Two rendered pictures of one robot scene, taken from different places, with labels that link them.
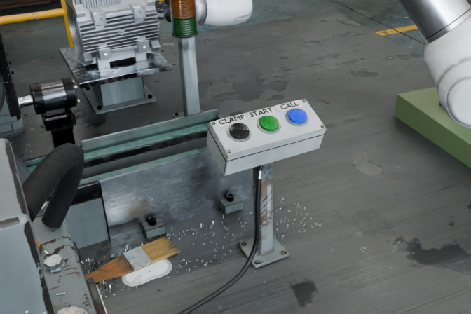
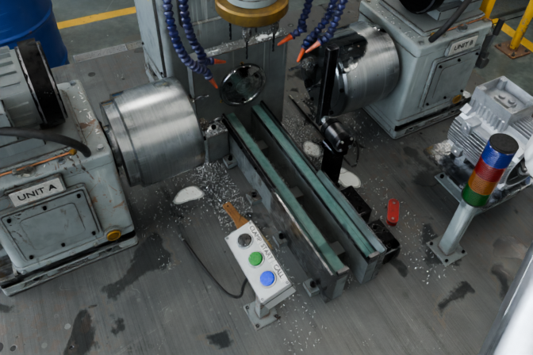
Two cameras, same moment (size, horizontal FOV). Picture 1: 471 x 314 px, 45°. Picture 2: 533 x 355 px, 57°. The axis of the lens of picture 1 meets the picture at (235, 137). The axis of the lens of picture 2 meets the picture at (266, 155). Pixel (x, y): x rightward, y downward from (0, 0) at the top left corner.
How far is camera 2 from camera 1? 1.03 m
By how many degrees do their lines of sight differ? 65
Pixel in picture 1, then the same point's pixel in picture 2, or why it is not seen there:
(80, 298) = (40, 172)
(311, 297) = (214, 344)
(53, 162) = (21, 131)
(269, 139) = (242, 261)
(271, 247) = (258, 315)
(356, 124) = not seen: outside the picture
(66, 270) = (57, 165)
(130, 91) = not seen: hidden behind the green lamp
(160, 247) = not seen: hidden behind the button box
